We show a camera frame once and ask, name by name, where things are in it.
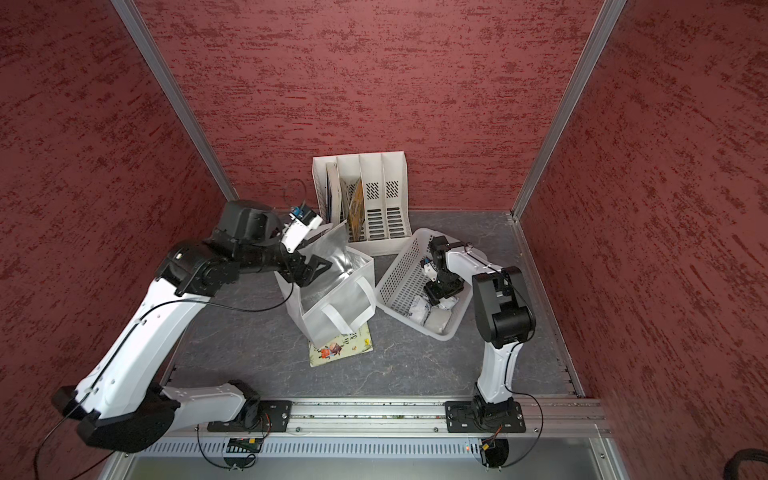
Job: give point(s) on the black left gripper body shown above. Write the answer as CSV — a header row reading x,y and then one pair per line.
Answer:
x,y
275,257

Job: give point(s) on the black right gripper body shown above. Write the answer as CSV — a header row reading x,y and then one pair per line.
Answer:
x,y
446,285

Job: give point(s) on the white insulated delivery bag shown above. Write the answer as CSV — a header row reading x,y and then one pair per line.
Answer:
x,y
341,300

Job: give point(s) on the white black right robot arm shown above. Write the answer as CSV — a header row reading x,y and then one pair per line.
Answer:
x,y
502,317

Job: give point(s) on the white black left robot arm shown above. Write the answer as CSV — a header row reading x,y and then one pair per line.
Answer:
x,y
119,406

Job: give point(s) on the white perforated plastic basket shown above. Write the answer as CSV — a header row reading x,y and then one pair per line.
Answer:
x,y
404,279

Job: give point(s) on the yellow brown book in organizer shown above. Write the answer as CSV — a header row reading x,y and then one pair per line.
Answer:
x,y
353,207

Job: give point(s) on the white book in organizer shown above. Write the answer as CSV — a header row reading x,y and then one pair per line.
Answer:
x,y
334,194

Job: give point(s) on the colourful picture book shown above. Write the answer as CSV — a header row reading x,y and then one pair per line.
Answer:
x,y
341,347

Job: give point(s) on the white perforated file organizer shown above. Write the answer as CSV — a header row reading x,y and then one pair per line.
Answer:
x,y
385,181

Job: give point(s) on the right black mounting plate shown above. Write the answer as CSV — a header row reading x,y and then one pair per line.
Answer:
x,y
478,416

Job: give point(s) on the black mounting plate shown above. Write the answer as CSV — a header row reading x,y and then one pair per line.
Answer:
x,y
478,416
266,416

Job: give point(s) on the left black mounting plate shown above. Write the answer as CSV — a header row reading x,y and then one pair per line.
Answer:
x,y
266,416

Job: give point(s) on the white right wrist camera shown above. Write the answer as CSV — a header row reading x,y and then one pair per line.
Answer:
x,y
428,269

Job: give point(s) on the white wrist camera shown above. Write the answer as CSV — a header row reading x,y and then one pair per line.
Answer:
x,y
428,269
303,221

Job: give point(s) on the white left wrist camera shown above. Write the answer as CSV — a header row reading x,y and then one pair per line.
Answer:
x,y
303,221

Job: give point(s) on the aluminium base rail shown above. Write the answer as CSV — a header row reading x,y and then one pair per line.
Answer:
x,y
424,417

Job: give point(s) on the white slotted cable duct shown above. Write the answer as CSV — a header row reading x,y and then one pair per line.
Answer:
x,y
316,447

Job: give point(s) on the aluminium left corner post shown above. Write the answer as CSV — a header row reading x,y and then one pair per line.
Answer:
x,y
138,30

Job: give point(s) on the aluminium corner post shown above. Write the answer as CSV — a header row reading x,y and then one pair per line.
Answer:
x,y
600,33
138,30

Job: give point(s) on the aluminium right corner post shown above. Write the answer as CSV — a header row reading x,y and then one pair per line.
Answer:
x,y
600,33

